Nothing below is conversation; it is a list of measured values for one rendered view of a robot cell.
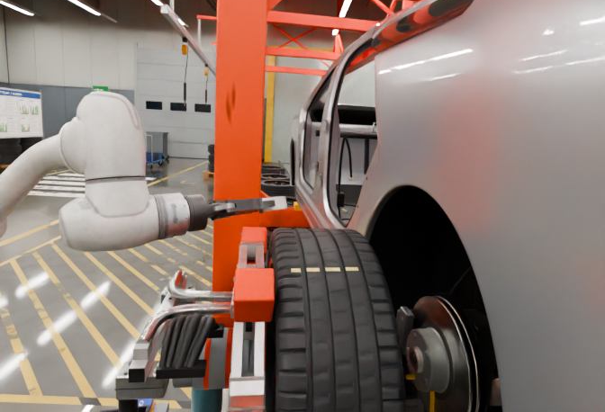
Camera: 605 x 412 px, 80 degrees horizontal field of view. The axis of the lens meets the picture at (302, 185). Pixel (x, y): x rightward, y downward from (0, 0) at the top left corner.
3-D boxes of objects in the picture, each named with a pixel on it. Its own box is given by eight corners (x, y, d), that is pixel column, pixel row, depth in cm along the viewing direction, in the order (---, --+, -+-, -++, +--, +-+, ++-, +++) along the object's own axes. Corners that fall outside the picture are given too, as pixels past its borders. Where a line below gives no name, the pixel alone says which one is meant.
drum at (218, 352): (261, 400, 87) (263, 347, 85) (169, 405, 84) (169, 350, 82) (260, 362, 101) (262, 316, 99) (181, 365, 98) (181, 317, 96)
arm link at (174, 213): (162, 238, 66) (194, 234, 69) (156, 190, 67) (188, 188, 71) (153, 242, 74) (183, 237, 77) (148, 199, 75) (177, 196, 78)
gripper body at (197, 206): (182, 234, 77) (223, 228, 82) (192, 230, 70) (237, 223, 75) (177, 200, 78) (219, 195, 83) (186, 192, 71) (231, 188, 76)
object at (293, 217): (311, 228, 332) (313, 191, 326) (254, 227, 325) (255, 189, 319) (308, 222, 348) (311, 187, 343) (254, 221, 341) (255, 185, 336)
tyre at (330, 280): (322, 341, 140) (370, 582, 80) (261, 343, 137) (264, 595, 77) (347, 188, 112) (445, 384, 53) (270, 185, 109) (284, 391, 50)
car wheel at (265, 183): (277, 191, 643) (277, 178, 640) (304, 197, 601) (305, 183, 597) (248, 194, 594) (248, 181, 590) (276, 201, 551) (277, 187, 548)
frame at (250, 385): (257, 568, 71) (269, 312, 62) (223, 573, 70) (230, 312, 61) (257, 378, 124) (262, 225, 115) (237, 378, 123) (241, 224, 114)
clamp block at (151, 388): (164, 398, 70) (164, 374, 69) (114, 401, 69) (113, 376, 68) (170, 380, 75) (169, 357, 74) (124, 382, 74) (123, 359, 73)
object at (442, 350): (465, 463, 85) (494, 353, 76) (433, 466, 84) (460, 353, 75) (410, 362, 116) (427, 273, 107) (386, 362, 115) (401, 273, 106)
